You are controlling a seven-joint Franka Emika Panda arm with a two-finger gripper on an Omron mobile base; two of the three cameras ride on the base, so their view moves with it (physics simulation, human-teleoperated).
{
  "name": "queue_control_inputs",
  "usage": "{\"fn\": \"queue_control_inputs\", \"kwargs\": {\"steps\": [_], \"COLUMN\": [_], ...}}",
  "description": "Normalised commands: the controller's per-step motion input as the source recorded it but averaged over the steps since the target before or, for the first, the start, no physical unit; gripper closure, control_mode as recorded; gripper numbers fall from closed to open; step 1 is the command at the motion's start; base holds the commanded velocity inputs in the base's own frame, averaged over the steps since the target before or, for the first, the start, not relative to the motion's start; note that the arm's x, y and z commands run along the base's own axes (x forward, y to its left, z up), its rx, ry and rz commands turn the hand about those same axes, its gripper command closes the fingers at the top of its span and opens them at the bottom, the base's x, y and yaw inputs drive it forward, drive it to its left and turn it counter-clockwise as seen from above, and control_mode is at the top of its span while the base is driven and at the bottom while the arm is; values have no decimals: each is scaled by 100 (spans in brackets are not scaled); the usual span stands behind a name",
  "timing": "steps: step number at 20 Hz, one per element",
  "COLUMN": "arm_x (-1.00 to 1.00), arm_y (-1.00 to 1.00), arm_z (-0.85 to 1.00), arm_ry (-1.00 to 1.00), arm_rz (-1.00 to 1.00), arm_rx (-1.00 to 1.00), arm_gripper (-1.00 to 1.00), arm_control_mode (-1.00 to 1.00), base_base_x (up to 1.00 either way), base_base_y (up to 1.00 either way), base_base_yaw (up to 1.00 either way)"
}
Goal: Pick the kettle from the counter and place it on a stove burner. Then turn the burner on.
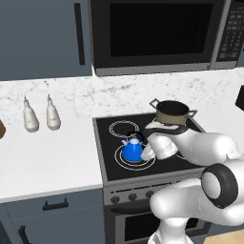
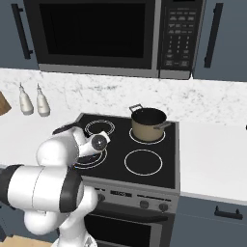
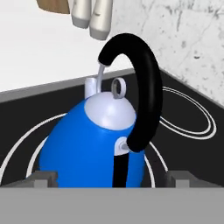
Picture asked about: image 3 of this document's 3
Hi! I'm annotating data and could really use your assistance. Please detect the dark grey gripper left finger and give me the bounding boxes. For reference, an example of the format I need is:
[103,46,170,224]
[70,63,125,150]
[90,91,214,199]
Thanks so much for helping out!
[3,171,59,189]

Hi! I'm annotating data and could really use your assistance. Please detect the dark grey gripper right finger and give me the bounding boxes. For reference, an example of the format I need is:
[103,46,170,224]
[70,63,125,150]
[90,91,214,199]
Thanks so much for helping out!
[164,171,221,189]

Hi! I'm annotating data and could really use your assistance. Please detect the black glass hob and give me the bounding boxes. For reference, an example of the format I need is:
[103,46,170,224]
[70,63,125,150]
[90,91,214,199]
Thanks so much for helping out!
[0,67,224,189]

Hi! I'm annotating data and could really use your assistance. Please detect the cream salt shaker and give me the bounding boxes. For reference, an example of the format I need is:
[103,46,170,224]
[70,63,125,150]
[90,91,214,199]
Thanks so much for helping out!
[71,0,95,30]

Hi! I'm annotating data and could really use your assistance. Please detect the wooden board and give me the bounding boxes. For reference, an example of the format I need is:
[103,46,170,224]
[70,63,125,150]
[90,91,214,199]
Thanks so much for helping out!
[36,0,72,15]

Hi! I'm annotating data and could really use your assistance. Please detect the blue kettle with black handle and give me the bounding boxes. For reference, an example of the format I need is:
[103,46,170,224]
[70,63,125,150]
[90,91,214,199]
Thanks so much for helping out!
[38,32,163,189]

